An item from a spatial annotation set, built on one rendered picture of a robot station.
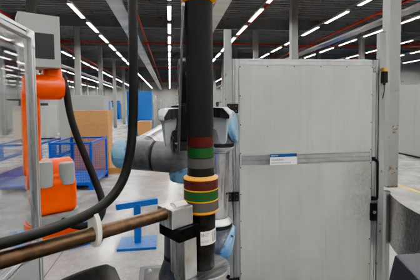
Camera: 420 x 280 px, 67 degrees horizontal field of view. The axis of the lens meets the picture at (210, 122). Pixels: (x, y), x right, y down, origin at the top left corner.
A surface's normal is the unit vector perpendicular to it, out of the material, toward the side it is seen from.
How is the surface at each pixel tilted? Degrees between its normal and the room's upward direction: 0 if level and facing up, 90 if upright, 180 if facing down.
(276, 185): 90
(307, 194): 90
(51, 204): 90
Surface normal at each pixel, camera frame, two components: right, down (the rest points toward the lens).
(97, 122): 0.11, 0.05
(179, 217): 0.67, 0.04
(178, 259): -0.74, 0.04
